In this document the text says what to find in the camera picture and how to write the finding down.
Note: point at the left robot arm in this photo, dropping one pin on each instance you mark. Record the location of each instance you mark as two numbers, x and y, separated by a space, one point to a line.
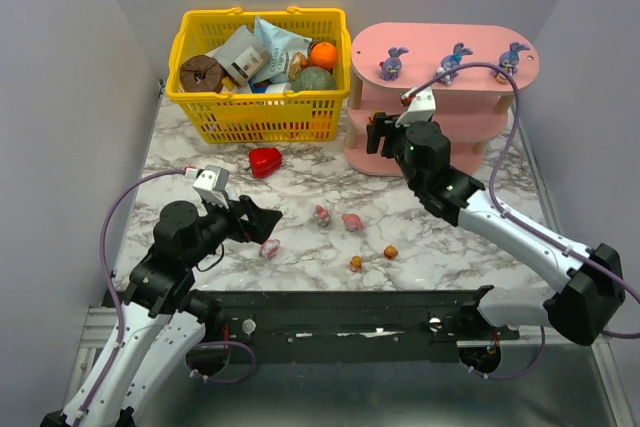
161 317

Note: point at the orange bear toy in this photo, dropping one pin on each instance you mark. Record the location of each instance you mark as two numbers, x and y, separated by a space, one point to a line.
390 252
355 264

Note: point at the purple bunny toy blue bow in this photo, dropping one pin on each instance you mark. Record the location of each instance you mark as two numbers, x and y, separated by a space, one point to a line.
450 61

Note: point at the grey paper pouch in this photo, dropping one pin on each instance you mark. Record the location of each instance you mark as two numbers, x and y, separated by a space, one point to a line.
242 55

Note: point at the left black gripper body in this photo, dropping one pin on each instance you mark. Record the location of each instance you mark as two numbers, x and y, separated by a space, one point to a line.
243 220

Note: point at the pink bunny toy standing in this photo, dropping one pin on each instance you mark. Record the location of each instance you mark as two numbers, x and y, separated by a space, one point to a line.
321 216

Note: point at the pink white toy figure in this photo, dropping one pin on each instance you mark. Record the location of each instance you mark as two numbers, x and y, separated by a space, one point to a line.
269 249

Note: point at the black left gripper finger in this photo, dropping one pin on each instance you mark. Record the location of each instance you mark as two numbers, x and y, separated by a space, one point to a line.
259 235
252 214

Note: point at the light blue cassava chips bag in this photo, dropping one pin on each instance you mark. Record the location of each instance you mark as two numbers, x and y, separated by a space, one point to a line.
288 52

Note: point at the orange bear toy left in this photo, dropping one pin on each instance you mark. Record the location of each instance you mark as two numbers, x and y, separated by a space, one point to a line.
355 264

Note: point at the purple bunny toy with cake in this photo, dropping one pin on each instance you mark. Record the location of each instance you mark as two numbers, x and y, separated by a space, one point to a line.
509 60

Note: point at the pink toy figure lying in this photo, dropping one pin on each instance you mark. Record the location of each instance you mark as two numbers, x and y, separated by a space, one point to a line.
352 222

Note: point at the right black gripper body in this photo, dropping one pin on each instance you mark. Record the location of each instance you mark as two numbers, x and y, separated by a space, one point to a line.
386 135

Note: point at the pink three-tier shelf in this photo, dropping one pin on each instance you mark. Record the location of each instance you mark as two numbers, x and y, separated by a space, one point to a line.
471 112

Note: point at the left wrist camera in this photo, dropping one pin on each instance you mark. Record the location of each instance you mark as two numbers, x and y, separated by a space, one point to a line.
211 184

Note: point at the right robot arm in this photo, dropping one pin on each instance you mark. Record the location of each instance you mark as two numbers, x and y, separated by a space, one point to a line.
583 290

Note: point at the green toy melon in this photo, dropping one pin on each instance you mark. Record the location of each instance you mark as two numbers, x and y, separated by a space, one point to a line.
314 78

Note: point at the orange toy fruit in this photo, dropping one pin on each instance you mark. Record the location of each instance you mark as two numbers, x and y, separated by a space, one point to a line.
324 55

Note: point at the orange bear toy upper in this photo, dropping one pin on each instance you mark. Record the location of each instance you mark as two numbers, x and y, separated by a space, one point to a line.
390 252

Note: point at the yellow plastic shopping basket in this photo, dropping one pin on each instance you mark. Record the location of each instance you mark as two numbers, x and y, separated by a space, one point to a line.
306 116

